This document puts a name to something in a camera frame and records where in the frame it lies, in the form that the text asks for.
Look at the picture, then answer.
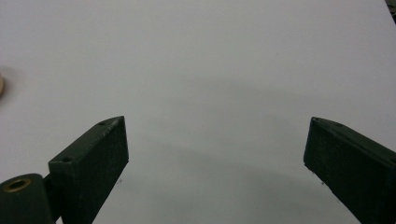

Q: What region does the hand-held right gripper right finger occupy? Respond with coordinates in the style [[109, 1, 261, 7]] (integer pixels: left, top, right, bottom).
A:
[[303, 116, 396, 224]]

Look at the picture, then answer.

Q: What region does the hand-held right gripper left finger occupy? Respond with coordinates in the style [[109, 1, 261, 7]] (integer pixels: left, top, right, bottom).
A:
[[48, 115, 130, 224]]

